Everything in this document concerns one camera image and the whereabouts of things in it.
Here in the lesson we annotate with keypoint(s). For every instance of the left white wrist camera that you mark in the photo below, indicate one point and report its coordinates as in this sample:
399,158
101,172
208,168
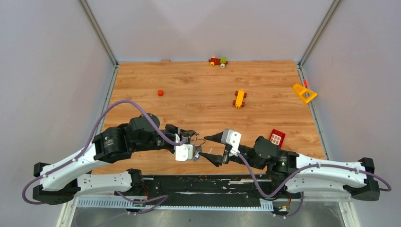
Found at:
185,151

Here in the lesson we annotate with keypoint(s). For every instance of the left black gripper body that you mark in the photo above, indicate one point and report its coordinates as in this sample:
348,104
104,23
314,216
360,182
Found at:
170,131

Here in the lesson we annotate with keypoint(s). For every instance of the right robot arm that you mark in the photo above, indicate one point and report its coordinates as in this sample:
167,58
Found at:
275,171

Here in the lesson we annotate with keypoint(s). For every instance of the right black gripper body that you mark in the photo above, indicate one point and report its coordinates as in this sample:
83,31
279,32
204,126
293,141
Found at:
239,159

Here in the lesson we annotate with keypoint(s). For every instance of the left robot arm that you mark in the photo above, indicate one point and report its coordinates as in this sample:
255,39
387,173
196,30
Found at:
71,177

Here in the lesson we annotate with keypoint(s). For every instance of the yellow triangular toy piece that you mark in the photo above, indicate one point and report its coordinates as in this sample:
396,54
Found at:
306,95

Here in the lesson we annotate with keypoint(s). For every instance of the yellow brown toy car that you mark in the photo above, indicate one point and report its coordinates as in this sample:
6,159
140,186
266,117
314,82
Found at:
240,95

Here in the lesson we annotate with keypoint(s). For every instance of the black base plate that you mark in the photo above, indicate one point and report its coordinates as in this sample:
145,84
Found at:
200,190

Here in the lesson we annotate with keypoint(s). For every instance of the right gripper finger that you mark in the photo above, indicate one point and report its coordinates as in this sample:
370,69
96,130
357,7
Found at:
218,138
216,160

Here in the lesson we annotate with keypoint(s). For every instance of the keyring with colourful keys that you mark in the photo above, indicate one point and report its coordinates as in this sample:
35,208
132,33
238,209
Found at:
197,143

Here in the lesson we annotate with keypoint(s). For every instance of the red window toy block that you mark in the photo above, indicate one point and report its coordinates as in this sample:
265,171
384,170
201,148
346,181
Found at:
277,137

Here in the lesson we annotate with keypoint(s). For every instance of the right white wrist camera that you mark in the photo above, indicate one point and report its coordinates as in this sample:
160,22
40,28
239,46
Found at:
233,138

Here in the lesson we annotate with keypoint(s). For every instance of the red green toy car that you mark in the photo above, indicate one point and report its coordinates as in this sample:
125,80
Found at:
221,62

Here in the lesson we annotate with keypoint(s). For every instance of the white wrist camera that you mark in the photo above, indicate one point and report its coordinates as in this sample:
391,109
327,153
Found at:
185,151
233,138

